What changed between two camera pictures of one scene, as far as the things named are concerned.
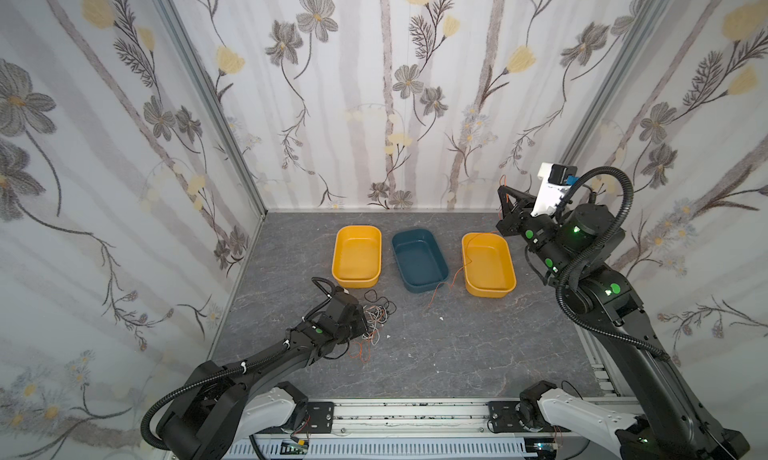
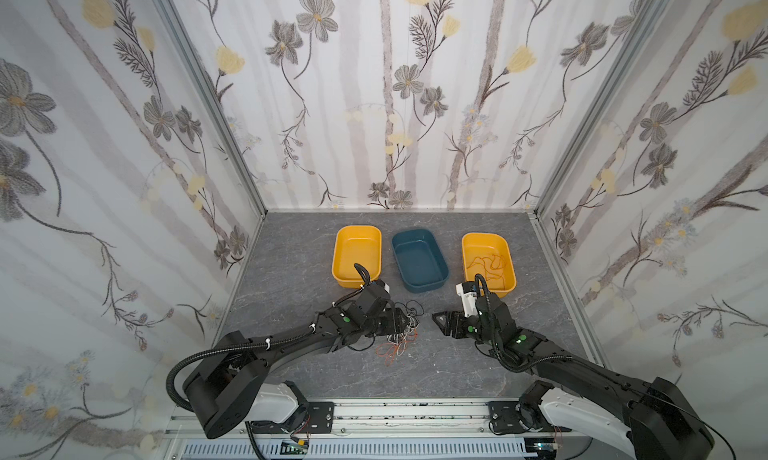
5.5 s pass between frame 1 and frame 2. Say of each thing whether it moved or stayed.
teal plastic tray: stayed
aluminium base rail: stayed
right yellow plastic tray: stayed
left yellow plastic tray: stayed
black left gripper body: moved
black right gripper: moved
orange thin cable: moved
